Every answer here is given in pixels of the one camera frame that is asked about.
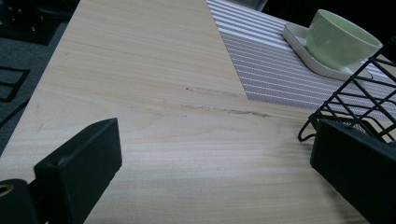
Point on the dark equipment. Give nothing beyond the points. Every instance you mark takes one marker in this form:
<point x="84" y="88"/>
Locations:
<point x="28" y="18"/>

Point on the white saucer tray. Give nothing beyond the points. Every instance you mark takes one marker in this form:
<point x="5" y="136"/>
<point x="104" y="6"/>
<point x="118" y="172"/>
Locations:
<point x="295" y="34"/>

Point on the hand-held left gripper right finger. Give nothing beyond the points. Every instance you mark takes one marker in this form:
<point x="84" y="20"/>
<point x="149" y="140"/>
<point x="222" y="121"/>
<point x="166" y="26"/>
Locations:
<point x="358" y="168"/>

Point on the grey striped placemat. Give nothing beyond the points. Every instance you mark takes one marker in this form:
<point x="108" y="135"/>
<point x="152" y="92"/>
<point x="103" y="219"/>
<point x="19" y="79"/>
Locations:
<point x="264" y="71"/>

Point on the light green cup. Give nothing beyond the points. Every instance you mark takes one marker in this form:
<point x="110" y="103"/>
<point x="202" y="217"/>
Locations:
<point x="333" y="43"/>

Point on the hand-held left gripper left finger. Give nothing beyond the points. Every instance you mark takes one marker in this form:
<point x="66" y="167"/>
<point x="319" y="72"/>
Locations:
<point x="77" y="168"/>

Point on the black floor frame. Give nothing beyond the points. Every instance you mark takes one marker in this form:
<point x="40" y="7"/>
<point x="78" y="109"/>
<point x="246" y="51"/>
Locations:
<point x="21" y="81"/>

